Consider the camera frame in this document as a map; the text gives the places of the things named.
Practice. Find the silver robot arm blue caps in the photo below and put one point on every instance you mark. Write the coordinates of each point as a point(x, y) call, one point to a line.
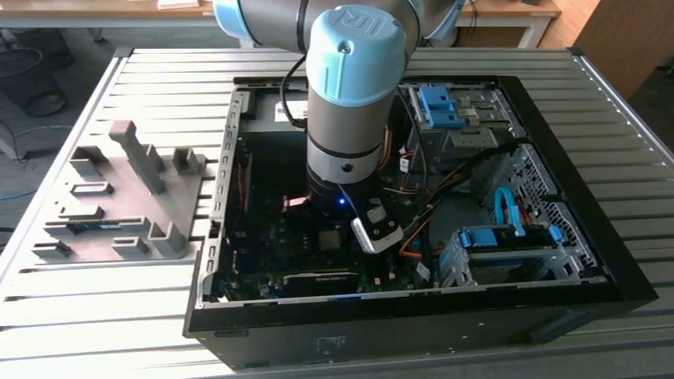
point(347, 130)

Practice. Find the CPU socket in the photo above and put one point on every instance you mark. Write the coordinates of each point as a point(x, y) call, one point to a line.
point(344, 242)

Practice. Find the green motherboard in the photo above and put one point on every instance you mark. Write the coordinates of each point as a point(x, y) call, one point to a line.
point(274, 248)

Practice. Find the black RAM slot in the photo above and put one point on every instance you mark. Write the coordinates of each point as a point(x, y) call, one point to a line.
point(371, 268)

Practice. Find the black graphics card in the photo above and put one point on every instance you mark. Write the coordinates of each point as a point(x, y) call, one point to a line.
point(315, 283)

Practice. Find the grey power supply unit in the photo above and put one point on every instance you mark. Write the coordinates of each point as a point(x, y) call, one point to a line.
point(263, 118)

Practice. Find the grey parts rack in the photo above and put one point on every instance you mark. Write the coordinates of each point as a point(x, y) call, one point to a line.
point(174, 205)

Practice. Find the grey metal disk bay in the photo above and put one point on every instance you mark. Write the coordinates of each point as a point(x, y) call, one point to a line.
point(463, 146)
point(526, 258)

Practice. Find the hard disk in blue carrier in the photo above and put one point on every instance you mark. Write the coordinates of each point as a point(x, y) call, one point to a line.
point(477, 237)

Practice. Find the empty blue disk carrier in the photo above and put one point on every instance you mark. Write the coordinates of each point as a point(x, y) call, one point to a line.
point(437, 106)

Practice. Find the black PC case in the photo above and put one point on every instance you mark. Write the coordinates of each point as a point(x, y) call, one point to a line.
point(421, 339)

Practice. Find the RAM stick green board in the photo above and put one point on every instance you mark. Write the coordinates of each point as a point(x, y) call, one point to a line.
point(95, 227)

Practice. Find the white box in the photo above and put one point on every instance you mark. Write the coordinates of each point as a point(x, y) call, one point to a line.
point(179, 4)

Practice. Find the wooden cabinet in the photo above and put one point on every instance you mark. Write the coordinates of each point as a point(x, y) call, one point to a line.
point(621, 39)

